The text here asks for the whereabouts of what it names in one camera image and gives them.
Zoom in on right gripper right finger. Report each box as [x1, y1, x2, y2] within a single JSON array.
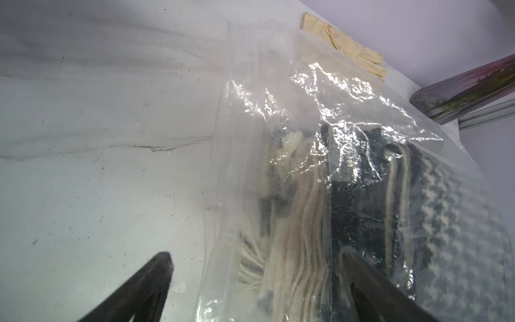
[[339, 247, 437, 321]]

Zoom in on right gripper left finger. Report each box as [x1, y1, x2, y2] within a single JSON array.
[[81, 252, 174, 322]]

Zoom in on black white houndstooth scarf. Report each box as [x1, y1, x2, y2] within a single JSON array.
[[311, 125, 514, 321]]

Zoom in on clear plastic vacuum bag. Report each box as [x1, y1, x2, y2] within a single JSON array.
[[194, 24, 514, 321]]

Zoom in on purple glass vase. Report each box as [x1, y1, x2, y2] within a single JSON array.
[[410, 55, 514, 125]]

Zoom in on beige leather gloves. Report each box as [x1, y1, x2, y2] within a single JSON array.
[[300, 12, 388, 81]]

